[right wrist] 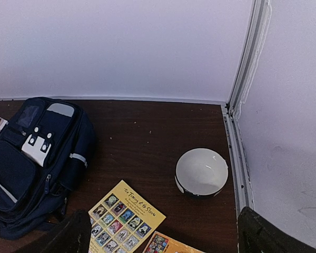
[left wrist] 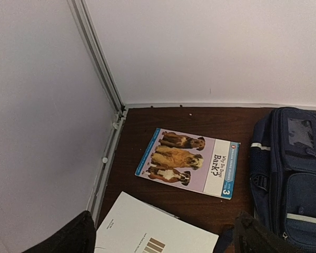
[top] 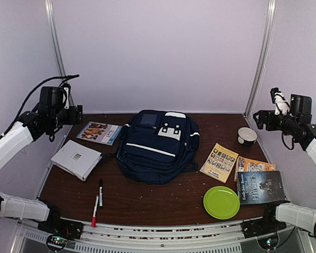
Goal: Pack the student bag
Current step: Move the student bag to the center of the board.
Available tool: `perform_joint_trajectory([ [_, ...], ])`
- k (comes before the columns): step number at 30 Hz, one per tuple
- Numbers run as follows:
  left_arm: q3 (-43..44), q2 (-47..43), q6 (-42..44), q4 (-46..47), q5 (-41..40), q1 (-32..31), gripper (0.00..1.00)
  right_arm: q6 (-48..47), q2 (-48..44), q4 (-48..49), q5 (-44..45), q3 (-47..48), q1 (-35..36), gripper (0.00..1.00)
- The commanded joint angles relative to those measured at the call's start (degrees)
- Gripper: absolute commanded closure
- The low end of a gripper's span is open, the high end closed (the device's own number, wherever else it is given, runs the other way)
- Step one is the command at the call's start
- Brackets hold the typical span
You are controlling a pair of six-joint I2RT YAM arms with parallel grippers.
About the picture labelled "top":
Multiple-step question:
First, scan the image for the aluminium frame post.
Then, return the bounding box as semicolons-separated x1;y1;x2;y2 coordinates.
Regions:
44;0;66;76
244;0;278;119

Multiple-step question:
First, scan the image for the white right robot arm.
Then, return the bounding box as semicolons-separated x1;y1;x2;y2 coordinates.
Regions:
253;88;316;239

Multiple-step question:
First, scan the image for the green plastic plate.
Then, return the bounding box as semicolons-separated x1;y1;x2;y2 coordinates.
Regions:
203;186;240;220

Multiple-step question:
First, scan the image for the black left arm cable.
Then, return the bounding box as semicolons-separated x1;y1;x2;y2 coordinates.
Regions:
0;74;80;148

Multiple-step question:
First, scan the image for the dark Wuthering Heights book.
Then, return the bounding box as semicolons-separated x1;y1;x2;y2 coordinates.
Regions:
237;171;285;205

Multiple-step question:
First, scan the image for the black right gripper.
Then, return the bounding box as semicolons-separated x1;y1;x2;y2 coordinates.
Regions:
253;110;298;135

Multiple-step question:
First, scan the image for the right aluminium frame post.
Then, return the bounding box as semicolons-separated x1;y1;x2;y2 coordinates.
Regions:
244;0;278;119

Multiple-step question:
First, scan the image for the orange cartoon booklet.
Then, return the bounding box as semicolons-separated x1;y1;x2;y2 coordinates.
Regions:
234;156;276;182

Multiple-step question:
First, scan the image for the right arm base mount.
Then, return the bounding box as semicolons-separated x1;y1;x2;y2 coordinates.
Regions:
241;218;287;251

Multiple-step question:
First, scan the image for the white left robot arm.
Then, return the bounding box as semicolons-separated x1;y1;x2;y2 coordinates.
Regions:
0;83;83;234

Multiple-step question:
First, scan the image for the red marker pen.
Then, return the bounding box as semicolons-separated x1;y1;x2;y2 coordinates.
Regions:
91;196;99;228

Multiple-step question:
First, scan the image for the navy blue student backpack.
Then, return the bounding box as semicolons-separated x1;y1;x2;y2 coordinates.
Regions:
116;110;200;184

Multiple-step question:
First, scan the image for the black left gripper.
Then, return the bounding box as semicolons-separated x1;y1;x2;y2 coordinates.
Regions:
51;104;82;130

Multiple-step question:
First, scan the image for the dog cover workbook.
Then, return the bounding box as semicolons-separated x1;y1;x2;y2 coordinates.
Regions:
76;121;122;146

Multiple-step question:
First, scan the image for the white and black bowl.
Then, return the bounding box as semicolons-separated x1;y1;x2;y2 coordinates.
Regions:
237;127;258;147

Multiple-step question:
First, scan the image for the left aluminium frame post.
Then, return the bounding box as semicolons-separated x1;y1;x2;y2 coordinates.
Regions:
44;0;66;76

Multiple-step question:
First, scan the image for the yellow portrait grid booklet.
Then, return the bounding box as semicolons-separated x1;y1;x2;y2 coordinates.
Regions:
200;143;239;183

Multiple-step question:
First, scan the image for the white paperback book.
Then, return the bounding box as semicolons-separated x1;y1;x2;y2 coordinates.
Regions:
51;140;102;181

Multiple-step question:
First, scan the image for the front aluminium rail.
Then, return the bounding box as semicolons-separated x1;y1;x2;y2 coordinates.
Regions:
12;208;315;253

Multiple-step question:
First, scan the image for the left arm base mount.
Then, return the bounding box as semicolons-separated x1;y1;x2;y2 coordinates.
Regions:
37;219;84;252

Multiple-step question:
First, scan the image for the black marker pen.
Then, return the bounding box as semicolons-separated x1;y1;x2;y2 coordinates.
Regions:
98;179;103;208

